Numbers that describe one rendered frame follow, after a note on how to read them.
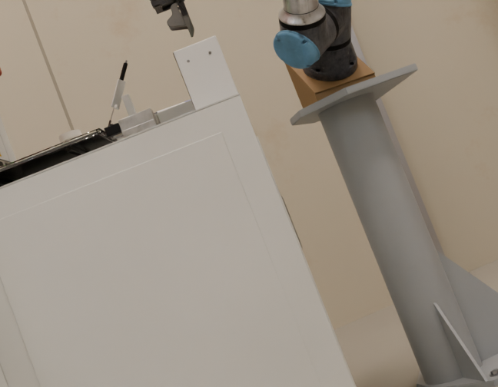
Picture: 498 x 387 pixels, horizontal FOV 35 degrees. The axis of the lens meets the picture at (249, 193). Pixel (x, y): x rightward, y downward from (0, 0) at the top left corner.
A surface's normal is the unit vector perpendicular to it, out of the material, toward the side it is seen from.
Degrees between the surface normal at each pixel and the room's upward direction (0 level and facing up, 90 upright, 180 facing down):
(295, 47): 121
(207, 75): 90
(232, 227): 90
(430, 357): 90
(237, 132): 90
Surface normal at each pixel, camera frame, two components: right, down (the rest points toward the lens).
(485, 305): 0.19, -0.14
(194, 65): -0.04, -0.05
